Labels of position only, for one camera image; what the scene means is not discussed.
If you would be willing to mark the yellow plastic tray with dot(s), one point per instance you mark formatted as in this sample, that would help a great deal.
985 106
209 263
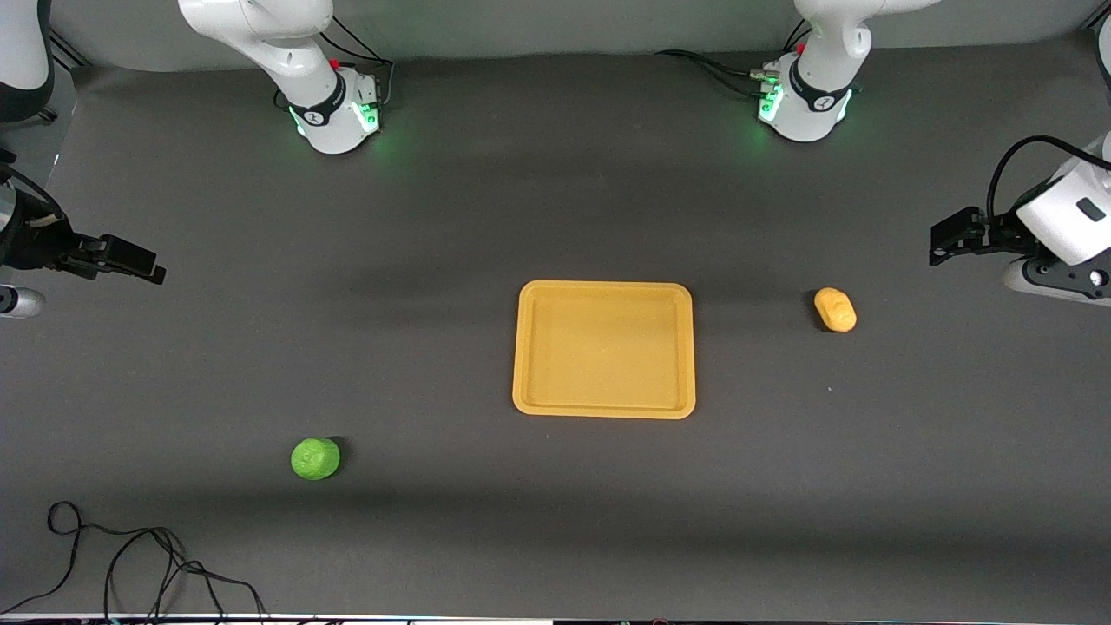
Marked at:
604 349

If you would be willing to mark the silver cylinder part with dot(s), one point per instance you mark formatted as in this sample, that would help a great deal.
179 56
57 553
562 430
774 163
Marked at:
19 302

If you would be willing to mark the yellow potato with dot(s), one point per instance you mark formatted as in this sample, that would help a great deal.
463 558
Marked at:
835 310

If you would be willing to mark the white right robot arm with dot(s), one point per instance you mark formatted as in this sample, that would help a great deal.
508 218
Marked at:
295 69

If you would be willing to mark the green apple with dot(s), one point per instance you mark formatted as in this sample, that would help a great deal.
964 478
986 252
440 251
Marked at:
315 458

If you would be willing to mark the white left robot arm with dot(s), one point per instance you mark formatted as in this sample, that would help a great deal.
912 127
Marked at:
816 87

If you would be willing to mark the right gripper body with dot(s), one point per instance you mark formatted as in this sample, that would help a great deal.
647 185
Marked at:
33 243

